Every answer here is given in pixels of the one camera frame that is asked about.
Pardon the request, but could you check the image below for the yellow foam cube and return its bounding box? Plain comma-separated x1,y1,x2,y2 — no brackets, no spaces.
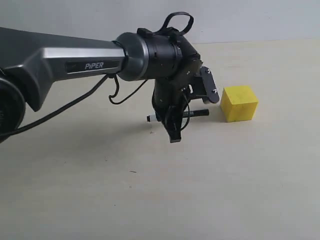
220,85,259,123

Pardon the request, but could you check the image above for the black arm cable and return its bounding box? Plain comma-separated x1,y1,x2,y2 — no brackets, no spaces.
0,11,195,141

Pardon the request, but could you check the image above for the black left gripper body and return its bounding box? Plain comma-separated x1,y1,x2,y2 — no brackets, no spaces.
151,65,200,123

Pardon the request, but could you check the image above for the black white whiteboard marker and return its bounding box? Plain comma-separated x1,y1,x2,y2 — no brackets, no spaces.
146,108,210,123

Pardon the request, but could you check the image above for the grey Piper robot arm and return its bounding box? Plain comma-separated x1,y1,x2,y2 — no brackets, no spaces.
0,24,202,143

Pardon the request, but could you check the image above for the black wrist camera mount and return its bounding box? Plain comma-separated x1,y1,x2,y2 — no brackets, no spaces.
187,66,220,104

